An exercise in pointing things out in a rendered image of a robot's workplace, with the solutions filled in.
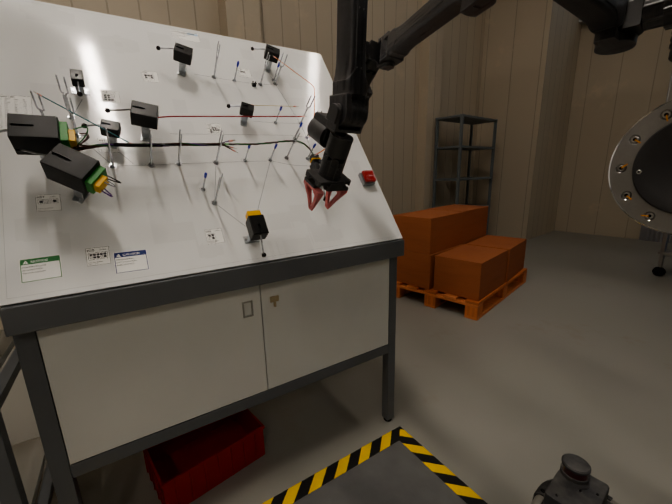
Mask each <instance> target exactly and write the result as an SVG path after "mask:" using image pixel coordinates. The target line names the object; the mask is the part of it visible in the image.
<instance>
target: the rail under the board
mask: <svg viewBox="0 0 672 504"><path fill-rule="evenodd" d="M399 256H404V240H403V239H400V240H394V241H388V242H382V243H376V244H370V245H364V246H358V247H353V248H347V249H341V250H335V251H329V252H323V253H317V254H311V255H305V256H300V257H294V258H288V259H282V260H276V261H270V262H264V263H258V264H253V265H247V266H241V267H235V268H229V269H223V270H217V271H211V272H206V273H200V274H194V275H188V276H182V277H176V278H170V279H164V280H159V281H153V282H147V283H141V284H135V285H129V286H123V287H117V288H111V289H106V290H100V291H94V292H88V293H82V294H76V295H70V296H64V297H59V298H53V299H47V300H41V301H35V302H29V303H23V304H17V305H12V306H6V307H1V308H0V317H1V321H2V325H3V328H4V332H5V335H6V337H10V336H14V335H19V334H24V333H29V332H34V331H39V330H44V329H48V328H53V327H58V326H63V325H68V324H73V323H78V322H83V321H87V320H92V319H97V318H102V317H107V316H112V315H117V314H122V313H126V312H131V311H136V310H141V309H146V308H151V307H156V306H160V305H165V304H170V303H175V302H180V301H185V300H190V299H195V298H199V297H204V296H209V295H214V294H219V293H224V292H229V291H233V290H238V289H243V288H248V287H253V286H258V285H263V284H268V283H272V282H277V281H282V280H287V279H292V278H297V277H302V276H307V275H311V274H316V273H321V272H326V271H331V270H336V269H341V268H345V267H350V266H355V265H360V264H365V263H370V262H375V261H380V260H384V259H389V258H394V257H399Z"/></svg>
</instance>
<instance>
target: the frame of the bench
mask: <svg viewBox="0 0 672 504"><path fill-rule="evenodd" d="M396 287H397V257H394V258H389V318H388V344H387V345H384V346H381V347H379V348H376V349H374V350H371V351H368V352H366V353H363V354H360V355H358V356H355V357H352V358H350V359H347V360H345V361H342V362H339V363H337V364H334V365H331V366H329V367H326V368H324V369H321V370H318V371H316V372H313V373H310V374H308V375H305V376H302V377H300V378H297V379H295V380H292V381H289V382H287V383H284V384H281V385H279V386H276V387H273V388H271V389H268V390H266V391H263V392H260V393H258V394H255V395H252V396H250V397H247V398H244V399H242V400H239V401H237V402H234V403H231V404H229V405H226V406H223V407H221V408H218V409H216V410H213V411H210V412H208V413H205V414H202V415H200V416H197V417H194V418H192V419H189V420H187V421H184V422H181V423H179V424H176V425H173V426H171V427H168V428H165V429H163V430H160V431H158V432H155V433H152V434H150V435H147V436H144V437H142V438H139V439H136V440H134V441H131V442H129V443H126V444H123V445H121V446H118V447H115V448H113V449H110V450H108V451H105V452H102V453H100V454H97V455H94V456H92V457H89V458H86V459H84V460H81V461H79V462H76V463H73V464H70V462H69V458H68V454H67V450H66V446H65V442H64V438H63V434H62V431H61V427H60V423H59V419H58V415H57V411H56V407H55V403H54V399H53V395H52V392H51V388H50V384H49V380H48V376H47V372H46V368H45V364H44V360H43V356H42V353H41V349H40V345H39V341H38V337H37V333H36V331H34V332H29V333H24V334H19V335H14V336H12V337H13V340H14V344H15V348H16V351H17V355H18V358H19V362H20V366H21V369H22V373H23V377H24V380H25V384H26V387H27V391H28V395H29V398H30V402H31V406H32V409H33V413H34V416H35V420H36V424H37V427H38V431H39V435H40V438H41V442H42V445H43V449H44V453H45V456H46V460H47V464H48V467H49V471H50V474H51V478H52V482H53V485H54V489H55V493H56V496H57V500H58V503H59V504H83V501H82V497H81V493H80V489H79V485H78V481H77V477H78V476H80V475H83V474H85V473H88V472H90V471H93V470H95V469H98V468H100V467H103V466H105V465H108V464H110V463H113V462H115V461H118V460H120V459H123V458H125V457H128V456H130V455H133V454H135V453H138V452H140V451H143V450H145V449H148V448H150V447H153V446H155V445H158V444H160V443H163V442H165V441H168V440H170V439H173V438H176V437H178V436H181V435H183V434H186V433H188V432H191V431H193V430H196V429H198V428H201V427H203V426H206V425H208V424H211V423H213V422H216V421H218V420H221V419H223V418H226V417H228V416H231V415H233V414H236V413H238V412H241V411H243V410H246V409H248V408H251V407H253V406H256V405H258V404H261V403H263V402H266V401H269V400H271V399H274V398H276V397H279V396H281V395H284V394H286V393H289V392H291V391H294V390H296V389H299V388H301V387H304V386H306V385H309V384H311V383H314V382H316V381H319V380H321V379H324V378H326V377H329V376H331V375H334V374H336V373H339V372H341V371H344V370H346V369H349V368H351V367H354V366H356V365H359V364H361V363H364V362H367V361H369V360H372V359H374V358H377V357H379V356H382V355H383V371H382V416H383V417H384V420H385V421H387V422H390V421H391V420H392V418H393V417H394V381H395V334H396Z"/></svg>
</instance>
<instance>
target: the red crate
mask: <svg viewBox="0 0 672 504"><path fill-rule="evenodd" d="M264 428H265V427H264V425H263V424H262V423H261V422H260V421H259V420H258V419H257V418H256V417H255V416H254V415H253V414H252V413H251V412H250V411H249V410H248V409H246V410H243V411H241V412H238V413H236V414H233V415H231V416H228V417H226V418H223V419H221V420H218V421H216V422H213V423H211V424H208V425H206V426H203V427H201V428H198V429H196V430H193V431H191V432H188V433H186V434H183V435H181V436H178V437H176V438H173V439H170V440H168V441H165V442H163V443H160V444H158V445H155V446H153V447H150V448H148V449H145V450H143V454H144V459H145V464H146V469H147V473H148V472H149V475H150V480H151V481H152V482H153V485H154V490H156V491H157V494H158V499H160V500H161V503H162V504H189V503H191V502H193V501H194V500H196V499H197V498H199V497H200V496H202V495H203V494H205V493H206V492H208V491H209V490H211V489H212V488H214V487H216V486H217V485H219V484H220V483H222V482H223V481H225V480H226V479H228V478H229V477H231V476H232V475H234V474H235V473H237V472H239V471H240V470H242V469H243V468H245V467H246V466H248V465H249V464H251V463H252V462H254V461H255V460H257V459H258V458H260V457H262V456H263V455H265V448H264V436H263V429H264Z"/></svg>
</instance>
